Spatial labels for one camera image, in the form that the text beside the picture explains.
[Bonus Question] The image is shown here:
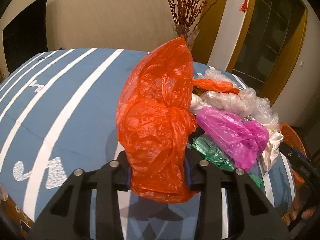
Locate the pink plastic bag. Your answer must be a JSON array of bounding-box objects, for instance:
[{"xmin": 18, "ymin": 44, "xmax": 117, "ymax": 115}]
[{"xmin": 196, "ymin": 107, "xmax": 269, "ymax": 172}]

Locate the large clear plastic bag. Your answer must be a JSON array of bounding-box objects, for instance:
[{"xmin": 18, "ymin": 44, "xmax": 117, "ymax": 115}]
[{"xmin": 238, "ymin": 88, "xmax": 280, "ymax": 132}]

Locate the large orange plastic bag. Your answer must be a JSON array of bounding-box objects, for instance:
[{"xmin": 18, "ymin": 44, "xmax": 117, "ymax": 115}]
[{"xmin": 116, "ymin": 37, "xmax": 197, "ymax": 204}]

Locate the orange plastic trash basket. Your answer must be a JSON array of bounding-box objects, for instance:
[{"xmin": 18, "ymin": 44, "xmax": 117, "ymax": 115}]
[{"xmin": 279, "ymin": 123, "xmax": 311, "ymax": 188}]

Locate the white crumpled paper trash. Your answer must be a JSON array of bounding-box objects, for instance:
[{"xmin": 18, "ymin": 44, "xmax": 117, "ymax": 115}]
[{"xmin": 261, "ymin": 130, "xmax": 284, "ymax": 172}]

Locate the person's right hand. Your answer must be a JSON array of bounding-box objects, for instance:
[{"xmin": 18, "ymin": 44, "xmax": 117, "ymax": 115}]
[{"xmin": 281, "ymin": 185, "xmax": 312, "ymax": 227}]

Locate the green plastic bag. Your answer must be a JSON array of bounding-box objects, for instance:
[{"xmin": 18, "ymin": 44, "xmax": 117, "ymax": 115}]
[{"xmin": 191, "ymin": 134, "xmax": 263, "ymax": 188}]

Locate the white translucent plastic bag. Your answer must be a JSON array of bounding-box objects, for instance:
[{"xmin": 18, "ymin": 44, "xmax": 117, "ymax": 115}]
[{"xmin": 189, "ymin": 88, "xmax": 257, "ymax": 118}]

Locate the blue white striped tablecloth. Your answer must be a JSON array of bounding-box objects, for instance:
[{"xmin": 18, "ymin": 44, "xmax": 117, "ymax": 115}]
[{"xmin": 1, "ymin": 48, "xmax": 296, "ymax": 239}]

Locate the small orange plastic bag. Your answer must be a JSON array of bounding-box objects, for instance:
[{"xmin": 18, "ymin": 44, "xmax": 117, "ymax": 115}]
[{"xmin": 193, "ymin": 78, "xmax": 240, "ymax": 95}]

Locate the clear bubble plastic bag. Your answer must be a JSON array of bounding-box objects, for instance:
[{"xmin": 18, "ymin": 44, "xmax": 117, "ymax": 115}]
[{"xmin": 197, "ymin": 69, "xmax": 233, "ymax": 83}]

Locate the wooden framed glass door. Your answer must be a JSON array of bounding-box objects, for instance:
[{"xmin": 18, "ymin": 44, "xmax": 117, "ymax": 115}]
[{"xmin": 227, "ymin": 0, "xmax": 308, "ymax": 104}]

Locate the glass vase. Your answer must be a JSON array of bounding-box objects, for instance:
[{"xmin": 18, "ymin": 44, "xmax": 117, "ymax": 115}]
[{"xmin": 175, "ymin": 24, "xmax": 200, "ymax": 51}]

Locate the black television screen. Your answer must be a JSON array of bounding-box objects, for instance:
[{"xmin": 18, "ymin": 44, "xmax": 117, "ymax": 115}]
[{"xmin": 2, "ymin": 0, "xmax": 48, "ymax": 73}]

